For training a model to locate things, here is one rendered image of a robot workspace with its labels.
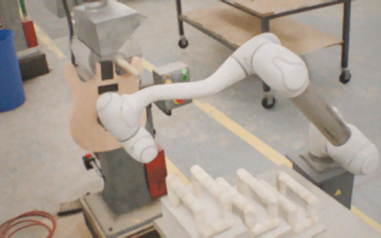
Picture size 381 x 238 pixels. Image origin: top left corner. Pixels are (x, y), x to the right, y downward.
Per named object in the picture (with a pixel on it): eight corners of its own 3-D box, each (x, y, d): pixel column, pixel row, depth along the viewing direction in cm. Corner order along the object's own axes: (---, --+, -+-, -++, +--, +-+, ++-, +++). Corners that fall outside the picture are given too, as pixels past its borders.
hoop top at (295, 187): (274, 179, 165) (274, 171, 163) (281, 175, 166) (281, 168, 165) (312, 209, 149) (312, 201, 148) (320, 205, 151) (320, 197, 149)
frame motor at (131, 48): (71, 68, 245) (61, 20, 233) (119, 53, 256) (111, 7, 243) (97, 95, 214) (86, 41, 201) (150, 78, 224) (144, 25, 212)
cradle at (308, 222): (287, 233, 152) (287, 225, 150) (313, 218, 156) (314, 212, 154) (293, 239, 149) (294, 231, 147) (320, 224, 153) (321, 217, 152)
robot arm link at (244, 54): (224, 48, 181) (242, 60, 170) (261, 21, 183) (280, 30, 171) (239, 73, 189) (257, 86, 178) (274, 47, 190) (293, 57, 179)
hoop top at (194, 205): (164, 183, 142) (163, 174, 140) (174, 179, 143) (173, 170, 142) (197, 220, 126) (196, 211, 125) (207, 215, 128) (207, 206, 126)
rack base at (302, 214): (243, 205, 168) (242, 202, 168) (277, 189, 174) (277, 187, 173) (292, 250, 147) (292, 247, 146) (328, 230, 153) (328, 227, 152)
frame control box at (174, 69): (137, 108, 255) (130, 63, 243) (172, 96, 264) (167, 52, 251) (157, 126, 236) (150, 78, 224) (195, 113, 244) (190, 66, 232)
